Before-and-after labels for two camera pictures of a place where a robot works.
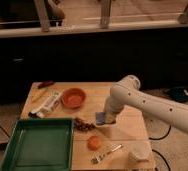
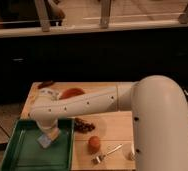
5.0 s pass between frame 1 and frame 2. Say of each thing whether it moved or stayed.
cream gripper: moved
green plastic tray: stayed
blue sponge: moved
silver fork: stayed
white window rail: stayed
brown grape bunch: stayed
